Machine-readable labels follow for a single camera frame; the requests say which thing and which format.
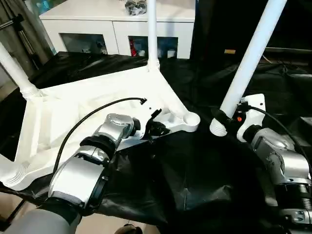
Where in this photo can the white plastic table top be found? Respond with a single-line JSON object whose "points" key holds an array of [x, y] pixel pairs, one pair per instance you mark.
{"points": [[85, 97]]}

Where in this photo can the white glass-door sideboard cabinet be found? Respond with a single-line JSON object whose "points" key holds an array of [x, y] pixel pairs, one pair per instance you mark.
{"points": [[97, 24]]}

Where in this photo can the grey crumpled bag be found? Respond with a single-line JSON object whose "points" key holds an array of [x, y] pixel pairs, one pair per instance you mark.
{"points": [[136, 6]]}

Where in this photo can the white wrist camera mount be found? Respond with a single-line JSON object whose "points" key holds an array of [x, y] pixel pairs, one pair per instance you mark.
{"points": [[253, 109], [143, 114]]}

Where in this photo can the black backdrop cloth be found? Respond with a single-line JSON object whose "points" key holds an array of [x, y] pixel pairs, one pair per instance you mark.
{"points": [[219, 24]]}

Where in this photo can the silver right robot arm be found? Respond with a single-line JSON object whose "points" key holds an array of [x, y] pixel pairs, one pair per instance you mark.
{"points": [[280, 156]]}

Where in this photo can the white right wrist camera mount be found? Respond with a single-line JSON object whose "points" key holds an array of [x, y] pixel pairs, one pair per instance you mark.
{"points": [[253, 109]]}

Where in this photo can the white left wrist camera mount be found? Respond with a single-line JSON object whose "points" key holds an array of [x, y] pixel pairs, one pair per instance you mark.
{"points": [[143, 114]]}

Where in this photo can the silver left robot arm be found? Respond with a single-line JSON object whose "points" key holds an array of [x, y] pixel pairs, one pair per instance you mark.
{"points": [[83, 170]]}

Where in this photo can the black work mat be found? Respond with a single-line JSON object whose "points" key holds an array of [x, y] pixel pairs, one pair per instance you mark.
{"points": [[195, 158]]}

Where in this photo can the black metal stand frame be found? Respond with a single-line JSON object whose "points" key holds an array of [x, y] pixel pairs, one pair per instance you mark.
{"points": [[17, 209]]}

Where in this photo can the grey metal rack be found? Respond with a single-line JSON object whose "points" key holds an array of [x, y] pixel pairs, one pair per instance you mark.
{"points": [[22, 36]]}

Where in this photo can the small tan label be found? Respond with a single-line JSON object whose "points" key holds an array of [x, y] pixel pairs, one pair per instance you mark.
{"points": [[229, 51]]}

